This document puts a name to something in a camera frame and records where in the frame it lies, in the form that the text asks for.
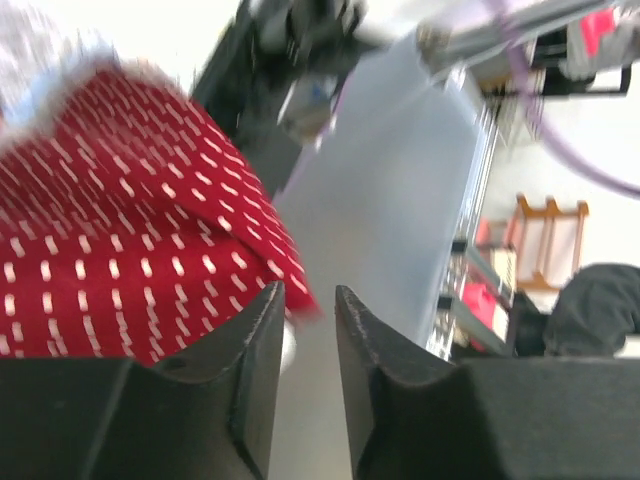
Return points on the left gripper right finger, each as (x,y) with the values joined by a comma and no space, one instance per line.
(412,415)

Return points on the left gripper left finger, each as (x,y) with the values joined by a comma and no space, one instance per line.
(206,412)

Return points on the red polka dot cloth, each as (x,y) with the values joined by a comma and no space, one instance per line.
(132,226)

